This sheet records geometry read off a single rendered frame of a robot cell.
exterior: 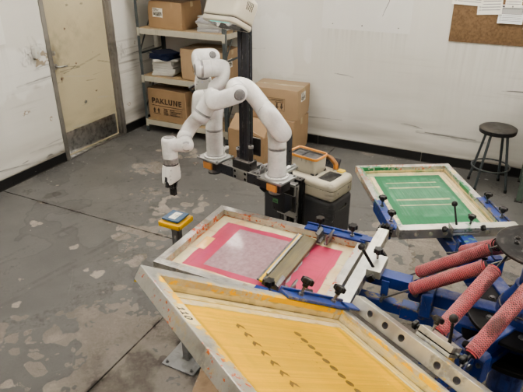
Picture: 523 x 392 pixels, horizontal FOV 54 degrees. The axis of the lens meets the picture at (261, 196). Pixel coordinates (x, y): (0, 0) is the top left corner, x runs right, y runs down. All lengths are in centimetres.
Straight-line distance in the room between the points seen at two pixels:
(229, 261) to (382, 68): 392
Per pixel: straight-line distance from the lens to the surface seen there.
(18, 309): 392
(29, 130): 578
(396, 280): 213
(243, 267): 228
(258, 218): 258
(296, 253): 231
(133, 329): 351
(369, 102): 597
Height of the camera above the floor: 225
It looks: 27 degrees down
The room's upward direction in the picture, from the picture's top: straight up
